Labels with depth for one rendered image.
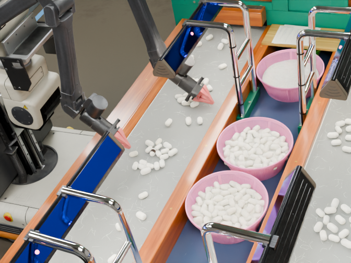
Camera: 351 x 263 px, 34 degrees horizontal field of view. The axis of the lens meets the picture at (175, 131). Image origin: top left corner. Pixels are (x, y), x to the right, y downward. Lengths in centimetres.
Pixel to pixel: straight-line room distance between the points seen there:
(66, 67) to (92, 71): 205
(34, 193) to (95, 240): 97
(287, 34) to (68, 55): 103
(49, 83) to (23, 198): 60
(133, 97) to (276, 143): 63
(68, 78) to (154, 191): 48
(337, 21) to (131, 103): 93
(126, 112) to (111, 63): 174
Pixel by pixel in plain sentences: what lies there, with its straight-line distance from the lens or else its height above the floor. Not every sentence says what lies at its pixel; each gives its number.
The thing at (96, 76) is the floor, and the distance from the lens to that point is 392.
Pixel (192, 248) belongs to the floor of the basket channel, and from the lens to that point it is 188.
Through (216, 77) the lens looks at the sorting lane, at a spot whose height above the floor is 74.
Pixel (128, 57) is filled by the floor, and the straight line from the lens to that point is 403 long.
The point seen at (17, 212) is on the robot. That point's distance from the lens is 279.
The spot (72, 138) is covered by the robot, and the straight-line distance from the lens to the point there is 303.
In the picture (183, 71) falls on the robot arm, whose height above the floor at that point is 91.
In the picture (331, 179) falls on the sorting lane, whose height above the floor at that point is 74.
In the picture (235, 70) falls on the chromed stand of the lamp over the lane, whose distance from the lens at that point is 209.
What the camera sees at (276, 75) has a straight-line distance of 238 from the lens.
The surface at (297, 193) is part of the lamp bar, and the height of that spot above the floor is 110.
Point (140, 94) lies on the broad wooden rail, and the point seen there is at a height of 77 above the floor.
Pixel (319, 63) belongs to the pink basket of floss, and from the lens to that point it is 239.
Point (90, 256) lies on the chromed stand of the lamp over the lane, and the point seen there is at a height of 109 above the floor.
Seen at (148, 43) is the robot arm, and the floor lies 100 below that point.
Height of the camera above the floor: 216
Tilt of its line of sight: 41 degrees down
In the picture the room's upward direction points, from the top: 13 degrees counter-clockwise
